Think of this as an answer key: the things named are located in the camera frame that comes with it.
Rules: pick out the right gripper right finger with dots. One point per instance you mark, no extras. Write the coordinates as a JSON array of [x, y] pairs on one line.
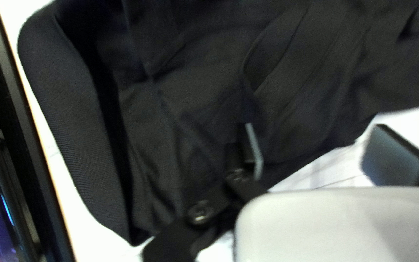
[[398, 160]]

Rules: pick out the black t-shirt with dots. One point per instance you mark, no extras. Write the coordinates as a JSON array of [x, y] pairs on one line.
[[195, 72]]

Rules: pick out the black frame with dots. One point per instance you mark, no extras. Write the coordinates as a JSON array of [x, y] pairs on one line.
[[9, 109]]

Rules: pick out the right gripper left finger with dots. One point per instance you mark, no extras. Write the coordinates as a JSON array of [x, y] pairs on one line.
[[202, 214]]

